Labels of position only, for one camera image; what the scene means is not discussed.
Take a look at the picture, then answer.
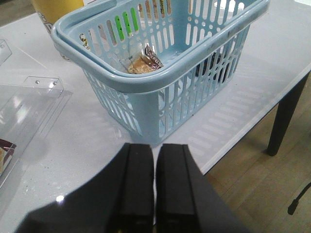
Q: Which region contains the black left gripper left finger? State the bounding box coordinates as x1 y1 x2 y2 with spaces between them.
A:
16 143 154 233

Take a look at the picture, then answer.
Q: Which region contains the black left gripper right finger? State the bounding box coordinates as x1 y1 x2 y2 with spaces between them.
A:
156 144 249 233

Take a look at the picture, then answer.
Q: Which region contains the yellow bread slice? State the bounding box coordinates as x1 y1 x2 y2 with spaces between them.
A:
118 43 164 74

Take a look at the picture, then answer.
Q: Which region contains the light blue plastic basket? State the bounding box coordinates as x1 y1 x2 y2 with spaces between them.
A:
51 0 269 145

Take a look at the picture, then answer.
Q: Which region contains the red biscuit snack packet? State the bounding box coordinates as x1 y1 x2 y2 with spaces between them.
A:
0 139 17 175

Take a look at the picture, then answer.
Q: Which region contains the clear acrylic display shelf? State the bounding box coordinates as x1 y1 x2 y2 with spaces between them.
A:
0 38 72 185

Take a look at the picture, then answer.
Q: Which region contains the black table leg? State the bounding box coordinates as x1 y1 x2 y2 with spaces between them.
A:
266 71 310 156

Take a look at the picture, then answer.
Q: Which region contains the yellow popcorn paper cup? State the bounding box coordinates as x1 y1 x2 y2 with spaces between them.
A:
31 0 84 37

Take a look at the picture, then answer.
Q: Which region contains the black cable on floor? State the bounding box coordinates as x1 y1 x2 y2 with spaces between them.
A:
287 180 311 216

